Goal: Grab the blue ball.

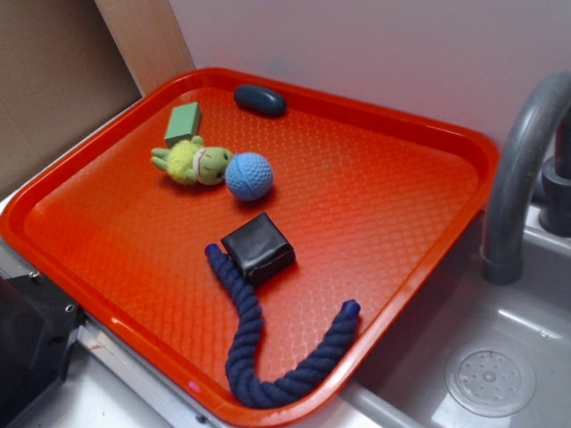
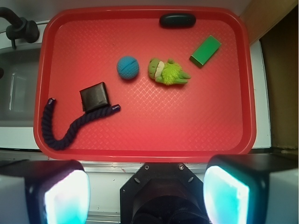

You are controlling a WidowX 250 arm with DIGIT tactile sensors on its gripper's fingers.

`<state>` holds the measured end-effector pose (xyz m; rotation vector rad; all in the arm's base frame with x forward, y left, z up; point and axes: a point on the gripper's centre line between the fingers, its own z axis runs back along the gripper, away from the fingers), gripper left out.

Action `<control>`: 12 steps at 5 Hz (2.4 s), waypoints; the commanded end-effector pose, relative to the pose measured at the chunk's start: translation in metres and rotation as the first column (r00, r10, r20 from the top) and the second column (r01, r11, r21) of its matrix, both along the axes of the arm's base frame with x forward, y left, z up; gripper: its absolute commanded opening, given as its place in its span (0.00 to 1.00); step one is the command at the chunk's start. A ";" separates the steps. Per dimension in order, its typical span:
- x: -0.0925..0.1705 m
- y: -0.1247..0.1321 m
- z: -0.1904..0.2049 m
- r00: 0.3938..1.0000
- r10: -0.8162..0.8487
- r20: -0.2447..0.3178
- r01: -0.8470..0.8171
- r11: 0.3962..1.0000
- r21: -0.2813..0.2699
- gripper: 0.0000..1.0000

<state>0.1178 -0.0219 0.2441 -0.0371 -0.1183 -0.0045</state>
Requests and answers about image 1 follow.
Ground dark grey faucet knob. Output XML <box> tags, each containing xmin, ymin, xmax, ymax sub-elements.
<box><xmin>539</xmin><ymin>112</ymin><xmax>570</xmax><ymax>237</ymax></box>

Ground blue dimpled ball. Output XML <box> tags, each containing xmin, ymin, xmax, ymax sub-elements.
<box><xmin>226</xmin><ymin>152</ymin><xmax>274</xmax><ymax>202</ymax></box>

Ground green plush toy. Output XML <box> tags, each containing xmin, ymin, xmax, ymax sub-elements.
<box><xmin>151</xmin><ymin>136</ymin><xmax>234</xmax><ymax>186</ymax></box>

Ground brown cardboard panel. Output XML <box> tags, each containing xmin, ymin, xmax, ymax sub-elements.
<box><xmin>1</xmin><ymin>1</ymin><xmax>194</xmax><ymax>196</ymax></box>

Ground grey toy sink basin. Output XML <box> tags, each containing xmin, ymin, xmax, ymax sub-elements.
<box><xmin>343</xmin><ymin>220</ymin><xmax>570</xmax><ymax>427</ymax></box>

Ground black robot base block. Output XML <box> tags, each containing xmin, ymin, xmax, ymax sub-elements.
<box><xmin>1</xmin><ymin>276</ymin><xmax>82</xmax><ymax>427</ymax></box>

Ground dark blue oval soap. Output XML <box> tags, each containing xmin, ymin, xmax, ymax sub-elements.
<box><xmin>233</xmin><ymin>84</ymin><xmax>287</xmax><ymax>117</ymax></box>

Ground black square block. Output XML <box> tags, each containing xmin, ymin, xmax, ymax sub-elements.
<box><xmin>221</xmin><ymin>212</ymin><xmax>296</xmax><ymax>287</ymax></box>

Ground red plastic tray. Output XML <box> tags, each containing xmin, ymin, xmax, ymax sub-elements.
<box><xmin>1</xmin><ymin>69</ymin><xmax>499</xmax><ymax>427</ymax></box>

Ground dark blue twisted rope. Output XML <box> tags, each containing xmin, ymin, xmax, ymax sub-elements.
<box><xmin>203</xmin><ymin>242</ymin><xmax>361</xmax><ymax>409</ymax></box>

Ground green rectangular block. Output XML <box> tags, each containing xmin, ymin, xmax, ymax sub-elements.
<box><xmin>164</xmin><ymin>102</ymin><xmax>202</xmax><ymax>148</ymax></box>

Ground grey toy faucet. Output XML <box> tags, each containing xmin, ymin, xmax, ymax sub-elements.
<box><xmin>481</xmin><ymin>71</ymin><xmax>570</xmax><ymax>285</ymax></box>

